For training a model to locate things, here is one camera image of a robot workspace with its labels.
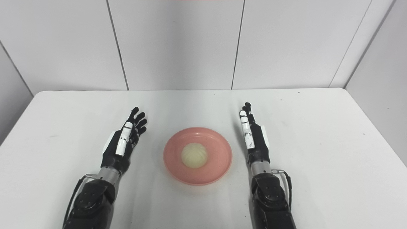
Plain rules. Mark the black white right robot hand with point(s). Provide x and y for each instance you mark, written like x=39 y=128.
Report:
x=259 y=146

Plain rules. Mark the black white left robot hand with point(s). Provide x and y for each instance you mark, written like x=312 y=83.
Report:
x=114 y=156

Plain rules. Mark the cream steamed bun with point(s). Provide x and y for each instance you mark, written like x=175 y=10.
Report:
x=194 y=155

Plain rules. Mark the pink round plate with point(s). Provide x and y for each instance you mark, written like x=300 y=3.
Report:
x=178 y=165

